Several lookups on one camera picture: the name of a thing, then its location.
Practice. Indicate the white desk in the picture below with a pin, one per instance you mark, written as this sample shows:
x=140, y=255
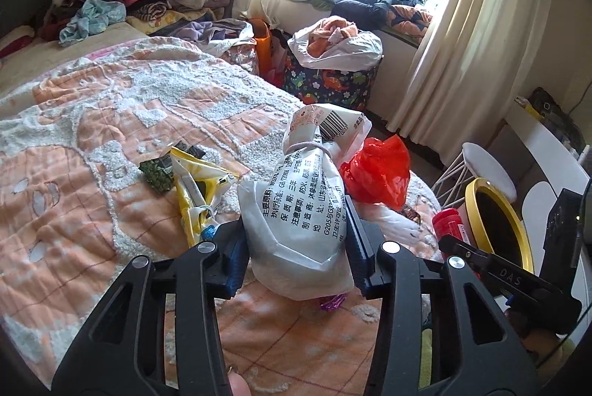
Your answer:
x=545, y=151

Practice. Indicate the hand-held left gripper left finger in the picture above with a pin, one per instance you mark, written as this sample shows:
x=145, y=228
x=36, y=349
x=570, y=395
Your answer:
x=236, y=266

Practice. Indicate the small brown wrapper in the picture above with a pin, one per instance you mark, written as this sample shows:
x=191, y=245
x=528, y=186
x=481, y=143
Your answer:
x=411, y=215

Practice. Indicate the orange and white blanket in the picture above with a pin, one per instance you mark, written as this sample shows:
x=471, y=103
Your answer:
x=92, y=123

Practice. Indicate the red cloth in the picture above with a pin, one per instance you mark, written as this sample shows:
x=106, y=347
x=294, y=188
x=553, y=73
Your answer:
x=16, y=47

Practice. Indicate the small black packet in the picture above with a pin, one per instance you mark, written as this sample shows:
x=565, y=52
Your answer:
x=189, y=149

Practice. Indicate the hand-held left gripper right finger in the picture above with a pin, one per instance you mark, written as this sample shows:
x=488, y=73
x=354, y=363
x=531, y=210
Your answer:
x=357, y=252

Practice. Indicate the red plastic bag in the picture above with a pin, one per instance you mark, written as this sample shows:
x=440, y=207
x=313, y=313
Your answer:
x=379, y=169

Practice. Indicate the dinosaur print storage bag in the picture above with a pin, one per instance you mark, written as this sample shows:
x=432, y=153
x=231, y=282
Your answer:
x=333, y=84

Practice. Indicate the purple and white cloth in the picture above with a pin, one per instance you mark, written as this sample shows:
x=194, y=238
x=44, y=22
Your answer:
x=203, y=31

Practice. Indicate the white plastic bag with clothes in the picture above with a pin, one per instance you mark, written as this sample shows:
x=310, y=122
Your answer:
x=356, y=47

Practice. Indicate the light blue cloth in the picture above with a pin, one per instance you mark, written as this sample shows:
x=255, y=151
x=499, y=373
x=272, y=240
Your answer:
x=92, y=19

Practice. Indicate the camouflage bag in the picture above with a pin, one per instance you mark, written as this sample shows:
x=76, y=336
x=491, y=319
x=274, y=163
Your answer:
x=555, y=118

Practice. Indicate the white printed plastic bag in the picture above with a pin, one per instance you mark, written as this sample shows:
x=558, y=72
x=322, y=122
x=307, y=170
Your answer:
x=300, y=202

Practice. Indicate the green patterned packet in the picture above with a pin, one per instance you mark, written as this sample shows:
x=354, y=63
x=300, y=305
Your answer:
x=157, y=174

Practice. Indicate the red bottle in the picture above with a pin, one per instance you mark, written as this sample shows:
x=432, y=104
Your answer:
x=448, y=222

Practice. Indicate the yellow snack wrapper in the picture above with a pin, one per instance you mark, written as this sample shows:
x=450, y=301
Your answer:
x=189, y=174

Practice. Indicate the yellow flat item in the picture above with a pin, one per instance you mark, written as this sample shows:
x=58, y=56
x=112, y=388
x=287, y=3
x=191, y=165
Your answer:
x=527, y=105

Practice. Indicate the person's left hand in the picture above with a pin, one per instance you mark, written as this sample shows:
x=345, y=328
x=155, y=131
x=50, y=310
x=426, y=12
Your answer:
x=240, y=389

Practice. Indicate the pink floral storage bag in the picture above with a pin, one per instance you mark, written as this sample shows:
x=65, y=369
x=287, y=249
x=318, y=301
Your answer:
x=243, y=56

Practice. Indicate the purple candy wrapper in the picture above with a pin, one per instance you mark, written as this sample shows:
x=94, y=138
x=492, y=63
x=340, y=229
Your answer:
x=333, y=301

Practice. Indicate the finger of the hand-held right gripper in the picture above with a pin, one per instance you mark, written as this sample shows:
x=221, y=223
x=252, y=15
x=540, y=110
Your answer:
x=499, y=271

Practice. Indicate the beige bed sheet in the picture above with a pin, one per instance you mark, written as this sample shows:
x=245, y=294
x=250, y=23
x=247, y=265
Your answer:
x=69, y=54

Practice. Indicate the orange bag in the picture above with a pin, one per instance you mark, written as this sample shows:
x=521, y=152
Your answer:
x=261, y=49

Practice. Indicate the yellow-rimmed black trash bin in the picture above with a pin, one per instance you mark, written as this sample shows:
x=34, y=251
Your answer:
x=495, y=229

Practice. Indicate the white chair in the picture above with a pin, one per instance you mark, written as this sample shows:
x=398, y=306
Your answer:
x=539, y=202

